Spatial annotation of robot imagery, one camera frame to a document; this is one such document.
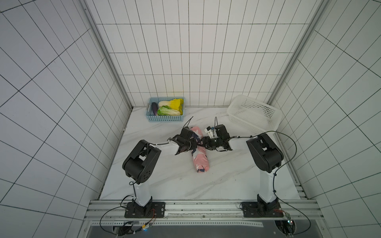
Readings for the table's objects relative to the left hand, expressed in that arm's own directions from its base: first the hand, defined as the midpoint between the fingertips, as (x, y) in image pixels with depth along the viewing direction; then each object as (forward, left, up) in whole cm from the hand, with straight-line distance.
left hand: (194, 146), depth 96 cm
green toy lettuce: (+26, +20, +7) cm, 33 cm away
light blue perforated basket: (+21, +31, +4) cm, 38 cm away
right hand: (-1, 0, +1) cm, 1 cm away
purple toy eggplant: (+34, +32, +3) cm, 46 cm away
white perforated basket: (+29, -48, 0) cm, 56 cm away
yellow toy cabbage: (+31, +13, +8) cm, 35 cm away
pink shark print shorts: (-10, -4, +5) cm, 11 cm away
